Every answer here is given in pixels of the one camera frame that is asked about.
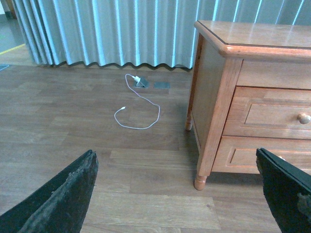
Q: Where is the white plug adapter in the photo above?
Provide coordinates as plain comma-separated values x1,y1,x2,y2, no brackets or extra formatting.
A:
132,76,140,83

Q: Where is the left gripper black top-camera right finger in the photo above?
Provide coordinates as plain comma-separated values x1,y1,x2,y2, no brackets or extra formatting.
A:
256,148,311,233

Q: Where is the light wooden nightstand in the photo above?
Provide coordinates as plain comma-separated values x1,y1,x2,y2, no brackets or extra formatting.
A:
185,20,311,190

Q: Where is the grey pleated curtain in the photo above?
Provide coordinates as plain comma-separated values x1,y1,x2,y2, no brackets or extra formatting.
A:
13,0,311,68

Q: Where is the white cable on floor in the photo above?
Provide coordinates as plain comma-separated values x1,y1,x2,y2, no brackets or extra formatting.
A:
114,74,160,130

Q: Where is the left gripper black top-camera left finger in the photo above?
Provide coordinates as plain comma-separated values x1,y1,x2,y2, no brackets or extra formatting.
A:
0,150,98,233

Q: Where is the open floor socket box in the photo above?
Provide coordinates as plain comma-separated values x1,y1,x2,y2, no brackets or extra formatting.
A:
134,77,149,88

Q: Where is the closed floor socket cover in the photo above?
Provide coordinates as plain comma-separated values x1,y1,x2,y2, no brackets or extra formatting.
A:
154,82,171,89

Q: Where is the dark floor sign sticker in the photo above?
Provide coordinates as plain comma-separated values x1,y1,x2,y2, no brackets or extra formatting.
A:
0,64,9,71

